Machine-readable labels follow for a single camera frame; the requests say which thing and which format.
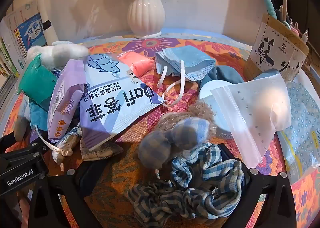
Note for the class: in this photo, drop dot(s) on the white ribbed vase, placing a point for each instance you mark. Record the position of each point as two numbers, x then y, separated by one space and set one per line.
146 15

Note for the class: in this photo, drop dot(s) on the purple tissue packet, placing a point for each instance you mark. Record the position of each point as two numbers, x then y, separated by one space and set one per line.
65 98

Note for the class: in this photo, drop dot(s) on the grey plaid fabric bow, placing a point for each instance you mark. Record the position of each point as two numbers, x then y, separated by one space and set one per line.
100 153

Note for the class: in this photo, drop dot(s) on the blue face mask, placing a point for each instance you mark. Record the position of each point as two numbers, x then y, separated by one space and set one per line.
185 60

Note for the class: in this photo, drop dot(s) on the blue desk mat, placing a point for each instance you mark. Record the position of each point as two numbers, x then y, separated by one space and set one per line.
200 32

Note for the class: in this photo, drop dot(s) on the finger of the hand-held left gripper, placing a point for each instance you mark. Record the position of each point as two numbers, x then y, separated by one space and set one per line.
25 148

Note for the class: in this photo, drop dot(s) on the row of upright books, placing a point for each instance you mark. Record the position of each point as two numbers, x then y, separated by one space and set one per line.
30 30

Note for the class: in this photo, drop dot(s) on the coral pink packet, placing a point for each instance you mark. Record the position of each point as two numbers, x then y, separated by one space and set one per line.
140 64

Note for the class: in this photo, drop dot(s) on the orange floral towel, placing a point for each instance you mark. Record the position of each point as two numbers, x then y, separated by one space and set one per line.
155 43

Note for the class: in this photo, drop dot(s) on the white plush toy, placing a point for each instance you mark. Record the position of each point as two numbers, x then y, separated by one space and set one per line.
60 52

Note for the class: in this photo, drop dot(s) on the stack of grey books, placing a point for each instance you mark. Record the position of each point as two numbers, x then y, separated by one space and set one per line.
8 93

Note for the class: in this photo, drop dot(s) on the teal packet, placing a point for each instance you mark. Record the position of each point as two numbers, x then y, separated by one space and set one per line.
35 80

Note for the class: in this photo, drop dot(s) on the blue striped scrunchie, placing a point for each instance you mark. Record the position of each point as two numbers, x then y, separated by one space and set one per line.
197 168

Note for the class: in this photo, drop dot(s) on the teal blue cloth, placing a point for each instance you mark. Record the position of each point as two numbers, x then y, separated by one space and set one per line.
225 75

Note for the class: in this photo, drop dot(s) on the blue gingham scrunchie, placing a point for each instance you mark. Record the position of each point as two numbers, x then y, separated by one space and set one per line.
155 200

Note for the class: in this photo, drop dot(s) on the bamboo pen holder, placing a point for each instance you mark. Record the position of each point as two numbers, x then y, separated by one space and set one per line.
272 50

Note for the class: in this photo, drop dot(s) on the blue dotted packet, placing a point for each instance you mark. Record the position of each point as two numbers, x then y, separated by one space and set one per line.
302 118

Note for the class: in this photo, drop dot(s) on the bunch of pens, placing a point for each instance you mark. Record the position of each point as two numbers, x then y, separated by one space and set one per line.
267 3

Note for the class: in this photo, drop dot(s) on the clear zip bag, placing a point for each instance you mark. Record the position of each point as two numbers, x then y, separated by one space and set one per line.
250 108

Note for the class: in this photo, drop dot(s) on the blue white wipes packet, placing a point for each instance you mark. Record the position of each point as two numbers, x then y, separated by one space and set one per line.
120 108

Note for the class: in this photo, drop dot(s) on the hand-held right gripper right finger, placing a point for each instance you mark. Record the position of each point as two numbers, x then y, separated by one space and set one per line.
246 180

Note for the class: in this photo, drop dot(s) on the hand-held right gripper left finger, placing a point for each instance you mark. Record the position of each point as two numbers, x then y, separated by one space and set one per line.
90 178

